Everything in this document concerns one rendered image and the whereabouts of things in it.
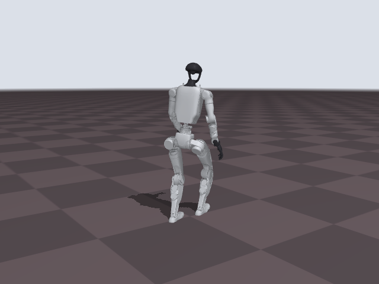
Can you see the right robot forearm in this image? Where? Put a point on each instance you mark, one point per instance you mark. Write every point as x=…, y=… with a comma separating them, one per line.
x=213, y=130

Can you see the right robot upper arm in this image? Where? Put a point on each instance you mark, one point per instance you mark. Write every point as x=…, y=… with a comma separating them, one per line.
x=208, y=97

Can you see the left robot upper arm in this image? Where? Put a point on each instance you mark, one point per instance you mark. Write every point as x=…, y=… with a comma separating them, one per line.
x=172, y=96

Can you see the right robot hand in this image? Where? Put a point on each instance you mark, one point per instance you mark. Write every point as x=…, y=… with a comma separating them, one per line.
x=216, y=143

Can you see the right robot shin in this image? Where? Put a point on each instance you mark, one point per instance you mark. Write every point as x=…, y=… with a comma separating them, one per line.
x=205, y=186

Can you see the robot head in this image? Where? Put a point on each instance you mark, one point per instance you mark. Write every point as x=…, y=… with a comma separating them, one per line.
x=193, y=68

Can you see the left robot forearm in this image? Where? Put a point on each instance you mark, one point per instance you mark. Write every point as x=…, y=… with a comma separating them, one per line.
x=177, y=125

